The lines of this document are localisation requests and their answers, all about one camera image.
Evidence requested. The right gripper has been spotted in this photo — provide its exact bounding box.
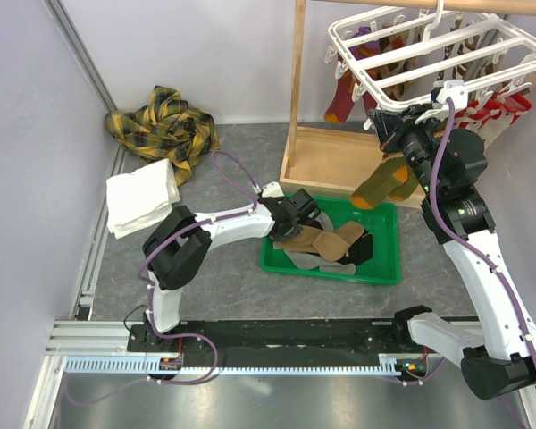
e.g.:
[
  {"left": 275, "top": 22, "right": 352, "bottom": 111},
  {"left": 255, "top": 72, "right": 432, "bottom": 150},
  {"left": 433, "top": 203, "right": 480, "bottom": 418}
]
[{"left": 373, "top": 103, "right": 444, "bottom": 196}]

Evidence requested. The tan sock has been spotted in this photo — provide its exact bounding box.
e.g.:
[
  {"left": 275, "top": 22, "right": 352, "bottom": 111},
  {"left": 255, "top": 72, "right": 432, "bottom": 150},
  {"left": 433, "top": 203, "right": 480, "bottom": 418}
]
[
  {"left": 274, "top": 226, "right": 350, "bottom": 262},
  {"left": 334, "top": 221, "right": 366, "bottom": 246}
]

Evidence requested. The olive striped sock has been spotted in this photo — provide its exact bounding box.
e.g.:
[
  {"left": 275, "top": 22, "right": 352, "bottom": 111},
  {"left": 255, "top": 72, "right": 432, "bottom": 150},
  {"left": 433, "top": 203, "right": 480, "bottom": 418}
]
[
  {"left": 349, "top": 156, "right": 409, "bottom": 210},
  {"left": 388, "top": 172, "right": 419, "bottom": 202}
]

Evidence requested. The black sock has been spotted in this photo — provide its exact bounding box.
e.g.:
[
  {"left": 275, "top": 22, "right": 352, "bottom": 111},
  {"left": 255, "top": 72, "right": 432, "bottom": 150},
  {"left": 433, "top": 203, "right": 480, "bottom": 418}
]
[{"left": 338, "top": 232, "right": 373, "bottom": 266}]

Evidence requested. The white clip hanger rack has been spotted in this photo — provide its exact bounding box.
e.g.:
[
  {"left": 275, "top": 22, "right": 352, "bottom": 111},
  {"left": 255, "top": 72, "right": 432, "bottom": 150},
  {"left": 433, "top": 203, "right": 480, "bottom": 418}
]
[{"left": 328, "top": 1, "right": 536, "bottom": 113}]

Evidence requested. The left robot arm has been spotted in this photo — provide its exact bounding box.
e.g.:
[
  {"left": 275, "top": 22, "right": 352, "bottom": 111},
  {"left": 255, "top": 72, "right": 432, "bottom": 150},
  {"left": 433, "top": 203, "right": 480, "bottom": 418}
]
[{"left": 138, "top": 182, "right": 319, "bottom": 351}]

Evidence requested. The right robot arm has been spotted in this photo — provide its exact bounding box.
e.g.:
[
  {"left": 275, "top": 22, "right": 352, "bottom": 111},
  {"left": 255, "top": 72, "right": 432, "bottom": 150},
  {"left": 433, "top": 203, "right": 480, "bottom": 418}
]
[{"left": 368, "top": 105, "right": 536, "bottom": 400}]

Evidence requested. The brown argyle sock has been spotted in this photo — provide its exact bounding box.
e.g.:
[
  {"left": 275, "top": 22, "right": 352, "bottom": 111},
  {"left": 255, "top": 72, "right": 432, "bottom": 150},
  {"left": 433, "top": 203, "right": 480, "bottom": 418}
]
[{"left": 377, "top": 24, "right": 419, "bottom": 102}]

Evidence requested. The grey sock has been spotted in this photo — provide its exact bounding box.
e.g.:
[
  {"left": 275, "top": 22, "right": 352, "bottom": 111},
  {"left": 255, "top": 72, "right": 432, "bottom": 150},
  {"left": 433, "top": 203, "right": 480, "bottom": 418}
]
[{"left": 283, "top": 211, "right": 356, "bottom": 275}]

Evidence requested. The green plastic tray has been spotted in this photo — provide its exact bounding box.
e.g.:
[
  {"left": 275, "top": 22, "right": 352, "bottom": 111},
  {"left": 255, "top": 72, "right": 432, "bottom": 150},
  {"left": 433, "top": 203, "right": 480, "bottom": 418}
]
[{"left": 260, "top": 196, "right": 401, "bottom": 285}]

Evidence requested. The red white sock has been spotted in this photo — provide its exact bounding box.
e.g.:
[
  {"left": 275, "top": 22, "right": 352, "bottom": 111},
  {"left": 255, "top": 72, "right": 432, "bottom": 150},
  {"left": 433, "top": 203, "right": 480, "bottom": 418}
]
[{"left": 454, "top": 93, "right": 532, "bottom": 147}]

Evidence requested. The yellow plaid cloth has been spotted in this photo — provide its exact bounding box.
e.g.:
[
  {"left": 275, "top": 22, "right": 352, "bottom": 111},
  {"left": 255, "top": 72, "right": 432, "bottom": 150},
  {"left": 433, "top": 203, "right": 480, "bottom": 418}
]
[{"left": 104, "top": 86, "right": 220, "bottom": 186}]

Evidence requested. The white folded towel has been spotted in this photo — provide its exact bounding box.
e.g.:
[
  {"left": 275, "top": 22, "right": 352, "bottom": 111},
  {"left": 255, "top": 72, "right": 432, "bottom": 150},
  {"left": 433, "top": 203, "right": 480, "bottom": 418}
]
[{"left": 106, "top": 159, "right": 180, "bottom": 240}]

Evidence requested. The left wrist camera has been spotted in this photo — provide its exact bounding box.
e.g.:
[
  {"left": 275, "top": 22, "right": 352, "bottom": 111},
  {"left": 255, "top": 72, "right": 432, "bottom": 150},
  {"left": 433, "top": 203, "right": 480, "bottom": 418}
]
[{"left": 260, "top": 181, "right": 285, "bottom": 198}]

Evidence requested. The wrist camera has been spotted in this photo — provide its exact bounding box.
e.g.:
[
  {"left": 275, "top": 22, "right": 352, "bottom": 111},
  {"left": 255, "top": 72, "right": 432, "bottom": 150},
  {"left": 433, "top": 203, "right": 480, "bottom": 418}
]
[
  {"left": 260, "top": 181, "right": 285, "bottom": 198},
  {"left": 415, "top": 80, "right": 469, "bottom": 124}
]

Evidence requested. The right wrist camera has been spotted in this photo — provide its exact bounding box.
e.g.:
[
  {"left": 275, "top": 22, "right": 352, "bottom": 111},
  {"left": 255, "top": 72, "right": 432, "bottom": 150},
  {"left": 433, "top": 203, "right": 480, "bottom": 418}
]
[{"left": 415, "top": 80, "right": 469, "bottom": 124}]

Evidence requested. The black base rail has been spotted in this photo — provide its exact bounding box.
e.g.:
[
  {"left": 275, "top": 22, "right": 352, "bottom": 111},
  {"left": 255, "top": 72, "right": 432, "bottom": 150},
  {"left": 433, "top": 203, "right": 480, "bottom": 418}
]
[{"left": 127, "top": 317, "right": 483, "bottom": 370}]

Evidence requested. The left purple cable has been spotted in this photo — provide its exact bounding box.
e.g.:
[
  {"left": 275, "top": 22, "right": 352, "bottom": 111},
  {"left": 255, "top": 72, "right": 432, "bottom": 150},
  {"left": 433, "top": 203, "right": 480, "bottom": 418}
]
[{"left": 62, "top": 149, "right": 263, "bottom": 408}]

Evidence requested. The slotted cable duct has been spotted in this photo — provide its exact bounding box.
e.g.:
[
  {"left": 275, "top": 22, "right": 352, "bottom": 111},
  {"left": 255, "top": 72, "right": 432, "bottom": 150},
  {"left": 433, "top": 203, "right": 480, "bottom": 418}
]
[{"left": 65, "top": 356, "right": 402, "bottom": 376}]

